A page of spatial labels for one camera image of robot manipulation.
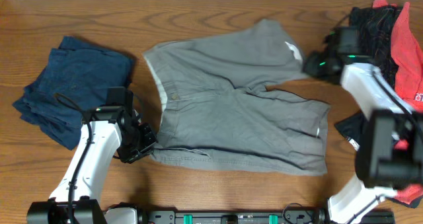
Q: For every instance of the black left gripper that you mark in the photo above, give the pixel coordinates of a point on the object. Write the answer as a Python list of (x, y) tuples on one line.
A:
[(151, 141)]

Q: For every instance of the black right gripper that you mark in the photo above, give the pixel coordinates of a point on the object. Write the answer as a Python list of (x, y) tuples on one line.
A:
[(312, 66)]

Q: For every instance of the grey shorts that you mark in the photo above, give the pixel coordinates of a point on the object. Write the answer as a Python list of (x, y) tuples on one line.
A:
[(221, 111)]

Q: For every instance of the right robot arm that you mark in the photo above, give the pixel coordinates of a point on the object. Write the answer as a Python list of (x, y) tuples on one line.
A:
[(389, 158)]

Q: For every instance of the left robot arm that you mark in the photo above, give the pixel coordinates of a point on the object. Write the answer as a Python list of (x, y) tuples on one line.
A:
[(113, 130)]

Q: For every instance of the black patterned garment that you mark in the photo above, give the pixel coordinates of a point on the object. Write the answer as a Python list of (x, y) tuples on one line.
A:
[(375, 26)]

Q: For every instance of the red printed t-shirt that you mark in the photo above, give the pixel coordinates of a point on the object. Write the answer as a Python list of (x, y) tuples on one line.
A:
[(407, 54)]

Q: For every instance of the folded navy blue garment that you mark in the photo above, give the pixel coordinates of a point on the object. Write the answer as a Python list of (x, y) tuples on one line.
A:
[(82, 72)]

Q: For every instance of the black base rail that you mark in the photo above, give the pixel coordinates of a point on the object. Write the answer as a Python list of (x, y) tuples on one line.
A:
[(293, 213)]

